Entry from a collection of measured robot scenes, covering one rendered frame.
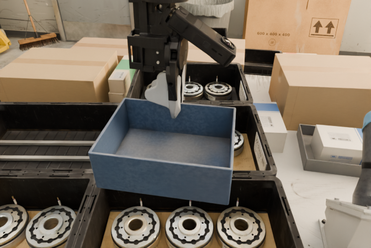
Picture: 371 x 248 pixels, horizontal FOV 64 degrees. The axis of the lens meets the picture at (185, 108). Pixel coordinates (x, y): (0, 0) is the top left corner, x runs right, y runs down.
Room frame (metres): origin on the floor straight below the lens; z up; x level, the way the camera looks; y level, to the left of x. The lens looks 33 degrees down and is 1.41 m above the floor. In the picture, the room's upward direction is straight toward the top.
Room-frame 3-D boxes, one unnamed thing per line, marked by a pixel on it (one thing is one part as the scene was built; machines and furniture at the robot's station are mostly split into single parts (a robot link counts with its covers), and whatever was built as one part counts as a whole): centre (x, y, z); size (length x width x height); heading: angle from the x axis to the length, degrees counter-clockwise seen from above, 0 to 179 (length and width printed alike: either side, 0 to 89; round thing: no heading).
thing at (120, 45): (1.42, 0.42, 0.78); 0.30 x 0.22 x 0.16; 83
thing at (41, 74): (1.14, 0.52, 0.80); 0.40 x 0.30 x 0.20; 85
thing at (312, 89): (1.07, -0.58, 0.80); 0.40 x 0.30 x 0.20; 85
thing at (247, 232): (0.39, -0.12, 0.86); 0.05 x 0.05 x 0.01
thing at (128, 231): (0.39, 0.11, 0.86); 0.05 x 0.05 x 0.01
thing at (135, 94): (0.92, -0.01, 0.87); 0.40 x 0.30 x 0.11; 89
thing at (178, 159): (0.37, 0.02, 1.10); 0.20 x 0.15 x 0.07; 80
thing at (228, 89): (0.99, -0.13, 0.86); 0.10 x 0.10 x 0.01
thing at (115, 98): (1.13, 0.26, 0.79); 0.24 x 0.06 x 0.06; 171
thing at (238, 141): (0.68, -0.12, 0.86); 0.10 x 0.10 x 0.01
